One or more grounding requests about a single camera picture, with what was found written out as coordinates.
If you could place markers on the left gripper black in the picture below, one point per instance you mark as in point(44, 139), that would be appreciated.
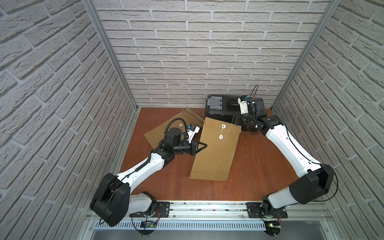
point(194, 147)

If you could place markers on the brown kraft file bag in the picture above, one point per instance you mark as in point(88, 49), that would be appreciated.
point(186, 116)
point(214, 163)

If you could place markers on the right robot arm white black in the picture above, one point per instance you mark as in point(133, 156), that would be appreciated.
point(314, 178)

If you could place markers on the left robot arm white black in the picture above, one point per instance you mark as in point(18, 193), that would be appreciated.
point(114, 198)

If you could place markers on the black grey plastic toolbox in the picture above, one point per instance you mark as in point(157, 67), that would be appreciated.
point(225, 108)

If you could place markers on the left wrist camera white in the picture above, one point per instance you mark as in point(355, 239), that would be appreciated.
point(191, 131)

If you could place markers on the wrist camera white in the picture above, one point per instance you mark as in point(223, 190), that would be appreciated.
point(243, 103)
point(191, 131)

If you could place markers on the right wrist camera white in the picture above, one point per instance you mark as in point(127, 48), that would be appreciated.
point(243, 103)

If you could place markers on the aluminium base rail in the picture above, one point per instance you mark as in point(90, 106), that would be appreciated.
point(232, 211)

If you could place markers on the right aluminium corner post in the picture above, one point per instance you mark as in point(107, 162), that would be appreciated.
point(323, 22)

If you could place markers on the aluminium corner post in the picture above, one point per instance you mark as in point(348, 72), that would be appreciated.
point(98, 24)
point(323, 22)

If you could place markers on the left aluminium corner post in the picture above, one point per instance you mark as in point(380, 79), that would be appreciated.
point(98, 24)

